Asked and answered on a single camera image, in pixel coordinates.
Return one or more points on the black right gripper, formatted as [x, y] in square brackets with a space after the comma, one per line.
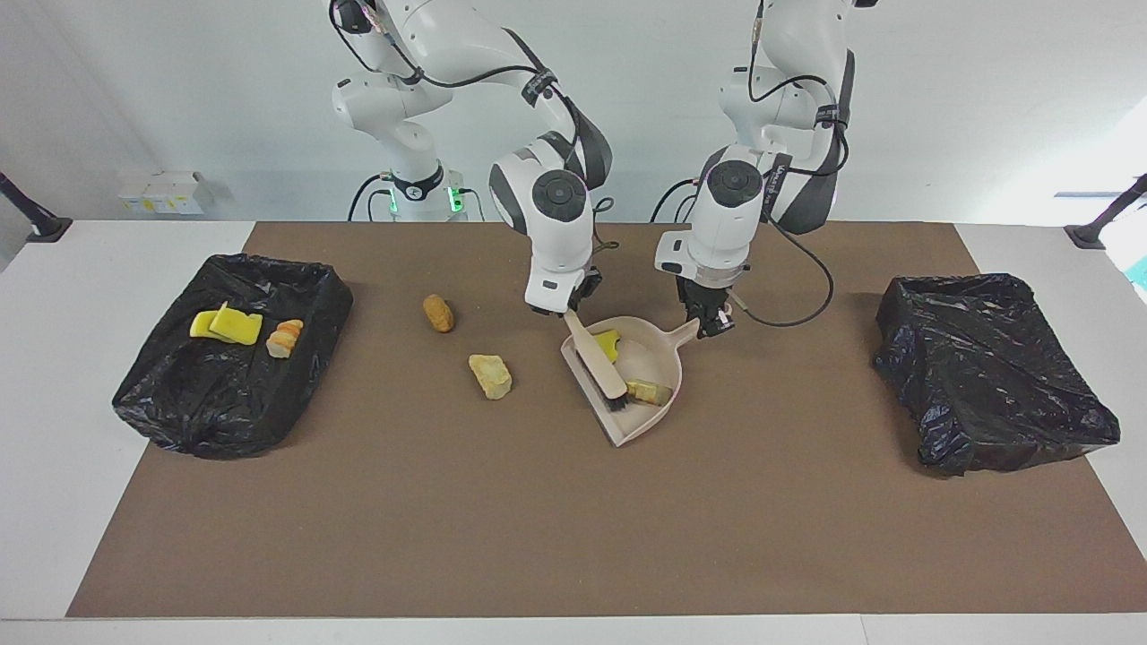
[584, 291]

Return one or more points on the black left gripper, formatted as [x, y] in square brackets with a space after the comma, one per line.
[708, 297]

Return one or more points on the beige brush with black bristles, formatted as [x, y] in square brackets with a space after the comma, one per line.
[596, 358]

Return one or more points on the beige plastic dustpan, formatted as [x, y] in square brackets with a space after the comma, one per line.
[650, 354]

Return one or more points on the pale sponge chunk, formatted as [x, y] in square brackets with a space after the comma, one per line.
[650, 391]

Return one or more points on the beige bread chunk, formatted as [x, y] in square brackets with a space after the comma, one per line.
[490, 376]

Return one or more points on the brown croquette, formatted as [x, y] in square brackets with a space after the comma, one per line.
[438, 313]

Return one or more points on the bread piece with orange crust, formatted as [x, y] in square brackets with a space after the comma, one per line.
[285, 340]

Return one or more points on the yellow green sponge piece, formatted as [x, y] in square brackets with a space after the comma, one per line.
[237, 327]
[202, 324]

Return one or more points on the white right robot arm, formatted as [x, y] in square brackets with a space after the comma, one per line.
[556, 251]

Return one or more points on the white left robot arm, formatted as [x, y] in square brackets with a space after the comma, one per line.
[726, 233]

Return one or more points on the bin with black trash bag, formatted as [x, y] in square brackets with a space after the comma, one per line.
[224, 403]
[986, 385]

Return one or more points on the brown table mat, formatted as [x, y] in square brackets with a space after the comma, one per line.
[806, 537]

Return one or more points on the teal plastic object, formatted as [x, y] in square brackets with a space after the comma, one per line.
[1140, 273]

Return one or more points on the white wall socket boxes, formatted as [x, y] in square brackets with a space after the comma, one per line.
[161, 193]

